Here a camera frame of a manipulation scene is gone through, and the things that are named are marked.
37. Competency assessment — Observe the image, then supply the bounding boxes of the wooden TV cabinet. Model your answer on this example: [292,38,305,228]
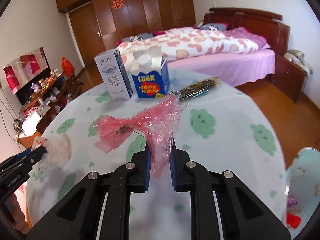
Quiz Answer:
[17,74,83,148]

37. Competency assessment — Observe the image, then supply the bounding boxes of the blue Look milk carton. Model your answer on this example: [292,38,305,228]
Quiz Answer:
[130,48,170,99]

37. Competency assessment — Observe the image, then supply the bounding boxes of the red double happiness decoration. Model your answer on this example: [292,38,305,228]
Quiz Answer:
[111,0,124,10]

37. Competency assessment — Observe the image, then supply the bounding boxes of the wooden nightstand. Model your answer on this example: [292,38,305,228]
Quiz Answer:
[271,54,306,102]

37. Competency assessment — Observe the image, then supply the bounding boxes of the person's left hand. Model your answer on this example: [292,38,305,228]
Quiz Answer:
[10,194,30,235]

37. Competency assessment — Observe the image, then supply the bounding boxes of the clear plastic bag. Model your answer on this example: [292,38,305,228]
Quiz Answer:
[31,133,72,171]

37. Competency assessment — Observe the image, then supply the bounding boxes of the white tall milk carton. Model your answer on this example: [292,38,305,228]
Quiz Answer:
[94,49,133,101]

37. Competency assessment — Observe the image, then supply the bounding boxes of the bed with heart duvet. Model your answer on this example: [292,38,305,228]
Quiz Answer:
[117,24,276,87]

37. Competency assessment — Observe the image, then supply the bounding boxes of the purple candy wrapper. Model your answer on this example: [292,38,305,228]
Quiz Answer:
[287,195,298,209]

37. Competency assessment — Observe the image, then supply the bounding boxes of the wooden door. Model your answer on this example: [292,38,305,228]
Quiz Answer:
[69,3,105,67]

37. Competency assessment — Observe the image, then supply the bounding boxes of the dark snack wrapper packet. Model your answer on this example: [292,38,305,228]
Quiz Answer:
[170,77,221,101]

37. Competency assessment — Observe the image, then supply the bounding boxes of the brown wooden headboard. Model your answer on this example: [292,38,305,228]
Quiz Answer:
[203,7,290,55]

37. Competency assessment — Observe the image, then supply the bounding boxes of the clothes on nightstand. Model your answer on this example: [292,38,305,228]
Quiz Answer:
[284,49,313,76]

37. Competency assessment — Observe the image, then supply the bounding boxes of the brown wooden wardrobe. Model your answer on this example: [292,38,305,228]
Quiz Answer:
[56,0,196,49]

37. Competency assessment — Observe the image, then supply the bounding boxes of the red gift bag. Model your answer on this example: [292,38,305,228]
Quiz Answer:
[61,57,75,77]

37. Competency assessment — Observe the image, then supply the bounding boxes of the red foam fruit net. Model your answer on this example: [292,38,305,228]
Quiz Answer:
[286,212,302,229]

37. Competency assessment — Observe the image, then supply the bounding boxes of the television with red cloth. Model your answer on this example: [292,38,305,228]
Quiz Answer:
[3,47,51,106]

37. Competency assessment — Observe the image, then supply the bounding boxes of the pink cellophane wrapper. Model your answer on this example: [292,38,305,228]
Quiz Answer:
[93,93,189,179]

